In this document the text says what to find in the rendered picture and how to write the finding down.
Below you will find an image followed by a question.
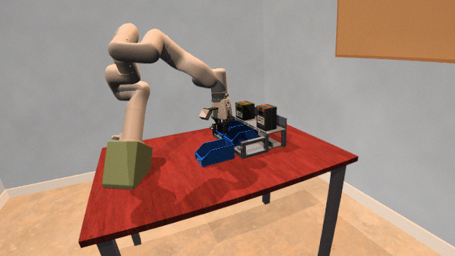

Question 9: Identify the blue bin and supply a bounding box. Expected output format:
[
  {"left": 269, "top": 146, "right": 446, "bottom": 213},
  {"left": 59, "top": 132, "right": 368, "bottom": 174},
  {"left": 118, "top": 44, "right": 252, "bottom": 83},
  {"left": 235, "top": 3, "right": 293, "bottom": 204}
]
[
  {"left": 216, "top": 120, "right": 245, "bottom": 139},
  {"left": 225, "top": 125, "right": 258, "bottom": 147},
  {"left": 196, "top": 138, "right": 235, "bottom": 167}
]

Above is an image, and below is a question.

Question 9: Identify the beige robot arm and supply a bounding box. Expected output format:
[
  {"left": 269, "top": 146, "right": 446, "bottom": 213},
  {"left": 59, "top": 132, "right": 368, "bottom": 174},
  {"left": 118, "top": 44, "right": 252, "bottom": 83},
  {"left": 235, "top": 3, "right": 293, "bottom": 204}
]
[{"left": 105, "top": 23, "right": 229, "bottom": 144}]

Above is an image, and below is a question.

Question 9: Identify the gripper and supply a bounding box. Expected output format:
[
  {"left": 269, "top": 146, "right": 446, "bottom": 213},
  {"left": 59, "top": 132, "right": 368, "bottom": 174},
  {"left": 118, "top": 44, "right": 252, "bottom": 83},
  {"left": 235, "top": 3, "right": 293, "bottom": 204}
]
[{"left": 211, "top": 97, "right": 232, "bottom": 134}]

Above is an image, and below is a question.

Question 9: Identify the white shelf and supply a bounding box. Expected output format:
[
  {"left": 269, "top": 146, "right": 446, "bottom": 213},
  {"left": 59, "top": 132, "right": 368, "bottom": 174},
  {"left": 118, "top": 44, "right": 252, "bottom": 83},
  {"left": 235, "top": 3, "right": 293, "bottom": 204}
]
[{"left": 209, "top": 107, "right": 287, "bottom": 159}]

